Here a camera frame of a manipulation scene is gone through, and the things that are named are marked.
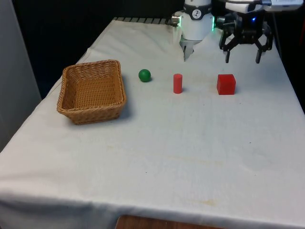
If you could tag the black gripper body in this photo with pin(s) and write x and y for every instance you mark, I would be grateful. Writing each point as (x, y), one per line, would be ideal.
(245, 23)

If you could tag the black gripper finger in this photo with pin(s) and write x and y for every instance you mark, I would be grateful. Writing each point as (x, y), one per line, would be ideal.
(267, 44)
(232, 39)

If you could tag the red cube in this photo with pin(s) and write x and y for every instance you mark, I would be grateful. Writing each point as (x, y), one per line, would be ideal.
(226, 85)

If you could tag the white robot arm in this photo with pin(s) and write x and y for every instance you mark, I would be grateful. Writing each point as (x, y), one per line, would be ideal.
(195, 26)

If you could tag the red cylinder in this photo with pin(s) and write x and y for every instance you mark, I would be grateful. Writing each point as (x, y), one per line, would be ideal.
(177, 84)

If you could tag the wicker basket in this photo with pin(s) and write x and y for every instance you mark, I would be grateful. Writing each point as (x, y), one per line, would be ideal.
(91, 100)

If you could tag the green ball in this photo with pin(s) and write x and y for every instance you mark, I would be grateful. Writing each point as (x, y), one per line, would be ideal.
(144, 75)

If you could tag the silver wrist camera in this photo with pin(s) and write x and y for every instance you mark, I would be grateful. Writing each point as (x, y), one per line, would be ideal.
(283, 4)

